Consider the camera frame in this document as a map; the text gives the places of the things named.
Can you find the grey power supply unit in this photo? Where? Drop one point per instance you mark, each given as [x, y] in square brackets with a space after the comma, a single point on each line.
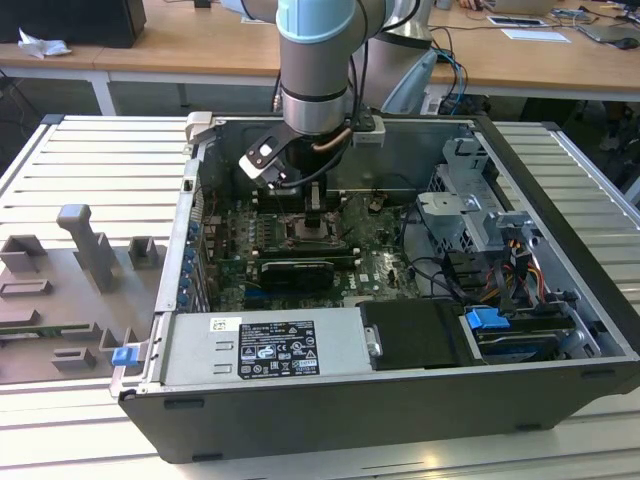
[200, 350]

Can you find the black plastic shroud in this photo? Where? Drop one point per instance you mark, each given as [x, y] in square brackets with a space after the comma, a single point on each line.
[415, 335]

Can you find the grey metal bracket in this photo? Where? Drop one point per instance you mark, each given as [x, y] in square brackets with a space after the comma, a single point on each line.
[515, 222]

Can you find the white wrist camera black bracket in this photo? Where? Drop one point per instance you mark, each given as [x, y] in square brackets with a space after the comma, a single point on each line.
[252, 167]

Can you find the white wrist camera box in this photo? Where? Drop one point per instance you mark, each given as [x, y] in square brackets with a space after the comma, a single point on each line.
[372, 135]

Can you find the green motherboard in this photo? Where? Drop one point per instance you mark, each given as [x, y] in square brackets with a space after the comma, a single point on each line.
[380, 270]

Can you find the hard disk in blue carrier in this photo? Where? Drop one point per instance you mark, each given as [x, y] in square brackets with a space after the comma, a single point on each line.
[485, 319]

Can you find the blue plastic tab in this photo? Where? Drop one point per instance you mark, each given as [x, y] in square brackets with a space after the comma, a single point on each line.
[123, 357]

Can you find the dark grey laptop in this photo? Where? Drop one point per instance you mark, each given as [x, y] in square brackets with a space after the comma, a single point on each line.
[610, 32]

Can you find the black open PC case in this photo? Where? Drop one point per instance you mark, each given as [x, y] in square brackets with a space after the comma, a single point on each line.
[300, 425]

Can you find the black box on desk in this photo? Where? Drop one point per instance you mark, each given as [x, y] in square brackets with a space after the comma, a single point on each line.
[75, 20]

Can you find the white framed tablet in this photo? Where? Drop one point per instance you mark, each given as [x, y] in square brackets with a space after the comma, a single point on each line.
[515, 21]

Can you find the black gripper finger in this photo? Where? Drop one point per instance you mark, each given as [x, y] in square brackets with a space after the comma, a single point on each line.
[316, 222]

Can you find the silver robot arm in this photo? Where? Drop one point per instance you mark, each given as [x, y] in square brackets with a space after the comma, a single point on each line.
[312, 65]

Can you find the crumpled white paper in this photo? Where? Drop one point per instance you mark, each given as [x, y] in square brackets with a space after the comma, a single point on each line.
[45, 46]

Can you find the black computer mouse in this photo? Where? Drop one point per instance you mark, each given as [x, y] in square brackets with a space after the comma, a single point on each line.
[625, 43]

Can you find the black RAM slot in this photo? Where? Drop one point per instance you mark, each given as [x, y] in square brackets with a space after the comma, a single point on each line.
[335, 199]
[310, 257]
[335, 206]
[310, 251]

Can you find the CPU socket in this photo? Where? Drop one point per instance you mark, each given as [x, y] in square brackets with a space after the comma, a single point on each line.
[290, 235]

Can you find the black graphics card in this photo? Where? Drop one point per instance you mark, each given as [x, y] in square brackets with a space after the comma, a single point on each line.
[295, 275]

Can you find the metal drive cage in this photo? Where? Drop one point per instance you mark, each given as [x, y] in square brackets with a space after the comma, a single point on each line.
[450, 220]

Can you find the wooden desk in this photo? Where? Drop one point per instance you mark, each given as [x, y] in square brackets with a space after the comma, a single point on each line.
[200, 45]

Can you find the green RAM stick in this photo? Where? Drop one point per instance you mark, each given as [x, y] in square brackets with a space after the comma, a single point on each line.
[45, 331]

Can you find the grey parts rack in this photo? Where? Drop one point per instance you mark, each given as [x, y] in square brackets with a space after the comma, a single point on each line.
[90, 300]

